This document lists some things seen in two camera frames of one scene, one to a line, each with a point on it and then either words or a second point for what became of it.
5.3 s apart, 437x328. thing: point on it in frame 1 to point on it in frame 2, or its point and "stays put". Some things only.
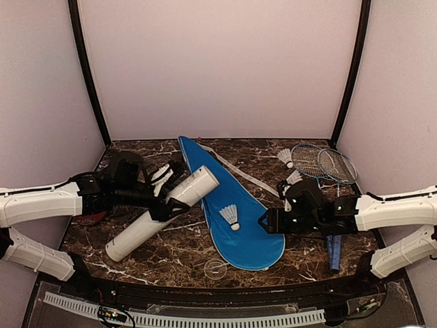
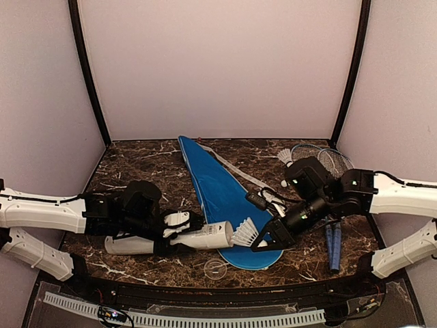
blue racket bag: x=232 y=210 stays put
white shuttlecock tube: x=200 y=181 to x=219 y=235
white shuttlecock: x=230 y=213 to x=245 y=234
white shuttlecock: x=285 y=155 stays put
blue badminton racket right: x=339 y=168 stays put
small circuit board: x=107 y=313 stays put
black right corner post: x=356 y=72 stays put
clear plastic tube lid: x=215 y=269 stays put
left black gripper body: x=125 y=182 to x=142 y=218
